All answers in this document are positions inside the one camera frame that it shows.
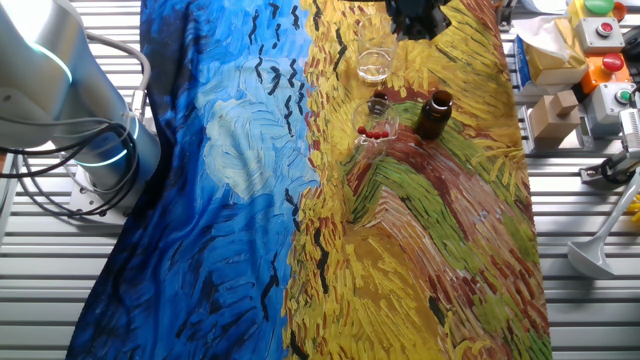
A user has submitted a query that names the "small cardboard box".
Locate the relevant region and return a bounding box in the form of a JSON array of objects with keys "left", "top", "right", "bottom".
[{"left": 528, "top": 94, "right": 581, "bottom": 142}]

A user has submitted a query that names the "yellow box green button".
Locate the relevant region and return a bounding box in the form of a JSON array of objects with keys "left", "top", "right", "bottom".
[{"left": 569, "top": 0, "right": 617, "bottom": 22}]

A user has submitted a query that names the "silver depth camera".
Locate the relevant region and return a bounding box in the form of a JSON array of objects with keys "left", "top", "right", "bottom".
[{"left": 618, "top": 107, "right": 640, "bottom": 154}]

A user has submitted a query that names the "small wooden block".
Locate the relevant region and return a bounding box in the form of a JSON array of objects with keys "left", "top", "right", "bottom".
[{"left": 549, "top": 89, "right": 581, "bottom": 117}]

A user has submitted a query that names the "brown glass bottle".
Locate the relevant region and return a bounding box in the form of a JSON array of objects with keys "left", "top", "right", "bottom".
[{"left": 413, "top": 89, "right": 455, "bottom": 142}]

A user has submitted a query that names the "painted wheatfield print cloth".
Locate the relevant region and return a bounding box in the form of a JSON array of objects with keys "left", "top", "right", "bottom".
[{"left": 64, "top": 0, "right": 554, "bottom": 360}]

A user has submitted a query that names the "orange box red button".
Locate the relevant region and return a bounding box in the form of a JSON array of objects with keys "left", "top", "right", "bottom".
[{"left": 579, "top": 52, "right": 633, "bottom": 96}]

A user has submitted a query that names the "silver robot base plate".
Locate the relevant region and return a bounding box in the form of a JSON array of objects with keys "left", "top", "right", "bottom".
[{"left": 66, "top": 164, "right": 132, "bottom": 227}]

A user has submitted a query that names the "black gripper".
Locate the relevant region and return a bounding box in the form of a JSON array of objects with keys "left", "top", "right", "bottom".
[{"left": 384, "top": 0, "right": 452, "bottom": 42}]

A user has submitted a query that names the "clear dropper beaker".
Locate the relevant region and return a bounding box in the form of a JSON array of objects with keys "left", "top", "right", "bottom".
[{"left": 350, "top": 96, "right": 401, "bottom": 162}]

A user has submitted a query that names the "clear beaker with liquid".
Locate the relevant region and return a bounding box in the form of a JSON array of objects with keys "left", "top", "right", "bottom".
[{"left": 355, "top": 13, "right": 403, "bottom": 84}]

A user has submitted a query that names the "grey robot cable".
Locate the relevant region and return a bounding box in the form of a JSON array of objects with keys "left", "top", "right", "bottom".
[{"left": 83, "top": 30, "right": 153, "bottom": 124}]

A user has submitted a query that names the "white paper sheet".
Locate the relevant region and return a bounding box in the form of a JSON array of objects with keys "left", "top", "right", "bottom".
[{"left": 519, "top": 0, "right": 570, "bottom": 15}]

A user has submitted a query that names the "tissue paper pack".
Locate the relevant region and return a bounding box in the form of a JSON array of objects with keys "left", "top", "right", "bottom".
[{"left": 513, "top": 14, "right": 590, "bottom": 97}]

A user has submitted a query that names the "grey box red button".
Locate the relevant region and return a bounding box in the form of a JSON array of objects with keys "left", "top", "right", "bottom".
[{"left": 573, "top": 17, "right": 627, "bottom": 56}]

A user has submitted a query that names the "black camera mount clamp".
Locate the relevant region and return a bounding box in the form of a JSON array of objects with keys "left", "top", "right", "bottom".
[{"left": 578, "top": 148, "right": 640, "bottom": 187}]

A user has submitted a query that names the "grey box green button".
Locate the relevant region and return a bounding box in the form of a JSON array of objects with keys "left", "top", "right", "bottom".
[{"left": 583, "top": 82, "right": 637, "bottom": 125}]

